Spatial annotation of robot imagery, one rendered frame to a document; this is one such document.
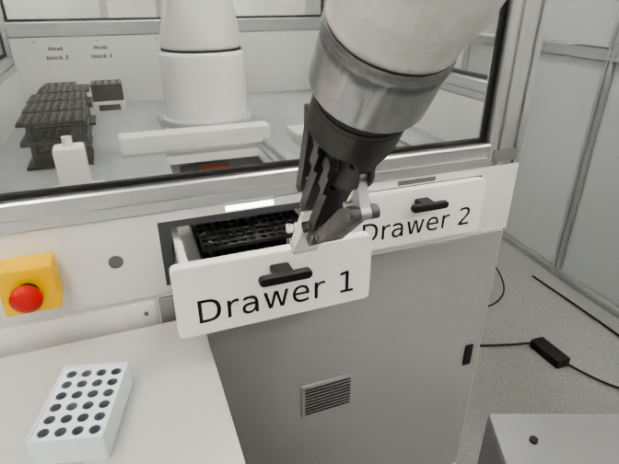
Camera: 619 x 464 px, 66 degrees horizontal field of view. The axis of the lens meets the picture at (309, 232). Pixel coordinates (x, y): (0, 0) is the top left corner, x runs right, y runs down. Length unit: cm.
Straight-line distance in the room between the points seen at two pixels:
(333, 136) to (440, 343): 87
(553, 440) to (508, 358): 148
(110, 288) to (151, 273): 6
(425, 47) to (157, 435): 54
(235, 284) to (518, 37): 64
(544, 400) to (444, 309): 88
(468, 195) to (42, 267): 73
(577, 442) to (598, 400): 143
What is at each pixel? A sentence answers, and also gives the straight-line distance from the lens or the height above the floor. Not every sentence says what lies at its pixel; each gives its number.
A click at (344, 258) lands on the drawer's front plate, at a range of 71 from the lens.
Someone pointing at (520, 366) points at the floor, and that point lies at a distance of 202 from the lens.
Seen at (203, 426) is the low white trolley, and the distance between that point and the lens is 66.
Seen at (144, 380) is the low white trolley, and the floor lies 76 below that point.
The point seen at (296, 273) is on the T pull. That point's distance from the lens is 64.
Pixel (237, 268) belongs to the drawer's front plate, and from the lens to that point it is 65.
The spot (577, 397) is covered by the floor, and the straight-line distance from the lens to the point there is 198.
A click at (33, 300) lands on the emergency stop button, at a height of 88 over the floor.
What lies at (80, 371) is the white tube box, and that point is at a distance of 73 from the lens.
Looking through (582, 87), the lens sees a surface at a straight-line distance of 249.
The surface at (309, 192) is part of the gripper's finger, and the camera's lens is 47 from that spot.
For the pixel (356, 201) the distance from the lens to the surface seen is 39.
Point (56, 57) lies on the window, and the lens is 73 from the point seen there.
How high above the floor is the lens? 124
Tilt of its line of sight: 26 degrees down
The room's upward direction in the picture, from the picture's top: straight up
